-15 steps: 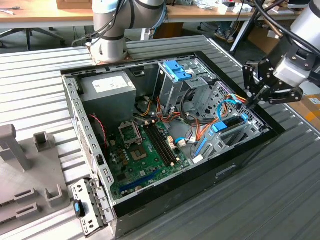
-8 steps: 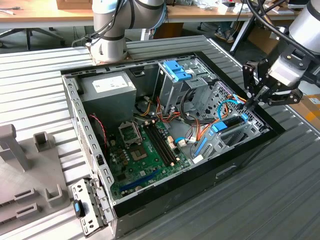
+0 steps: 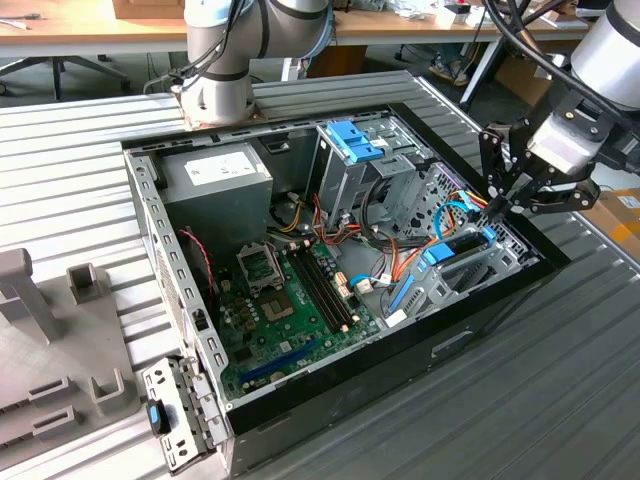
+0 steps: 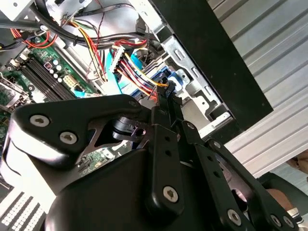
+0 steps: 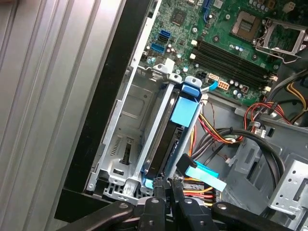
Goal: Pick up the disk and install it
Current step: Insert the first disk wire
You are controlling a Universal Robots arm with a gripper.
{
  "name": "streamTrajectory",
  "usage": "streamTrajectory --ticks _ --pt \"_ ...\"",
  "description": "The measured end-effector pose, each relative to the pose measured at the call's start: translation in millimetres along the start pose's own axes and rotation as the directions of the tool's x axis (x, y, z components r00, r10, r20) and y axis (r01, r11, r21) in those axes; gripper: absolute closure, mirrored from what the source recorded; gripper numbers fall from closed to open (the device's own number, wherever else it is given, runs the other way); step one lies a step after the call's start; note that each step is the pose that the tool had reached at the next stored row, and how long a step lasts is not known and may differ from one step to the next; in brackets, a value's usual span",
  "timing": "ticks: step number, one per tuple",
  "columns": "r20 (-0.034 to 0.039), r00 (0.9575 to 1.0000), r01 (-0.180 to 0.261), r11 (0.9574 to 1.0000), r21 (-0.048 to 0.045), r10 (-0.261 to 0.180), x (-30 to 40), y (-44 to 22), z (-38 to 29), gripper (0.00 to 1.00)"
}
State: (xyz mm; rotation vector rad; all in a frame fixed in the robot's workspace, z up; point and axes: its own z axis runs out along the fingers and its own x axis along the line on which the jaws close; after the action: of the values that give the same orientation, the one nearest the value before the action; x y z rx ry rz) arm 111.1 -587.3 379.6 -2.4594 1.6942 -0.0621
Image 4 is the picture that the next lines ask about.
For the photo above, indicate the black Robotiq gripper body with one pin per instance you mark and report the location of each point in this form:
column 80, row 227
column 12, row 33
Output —
column 108, row 197

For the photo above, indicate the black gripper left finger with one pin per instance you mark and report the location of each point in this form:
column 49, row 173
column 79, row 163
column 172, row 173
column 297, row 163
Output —
column 72, row 113

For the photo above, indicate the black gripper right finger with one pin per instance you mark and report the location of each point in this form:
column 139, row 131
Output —
column 216, row 183

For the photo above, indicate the hard disk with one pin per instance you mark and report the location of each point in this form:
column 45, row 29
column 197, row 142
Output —
column 172, row 74

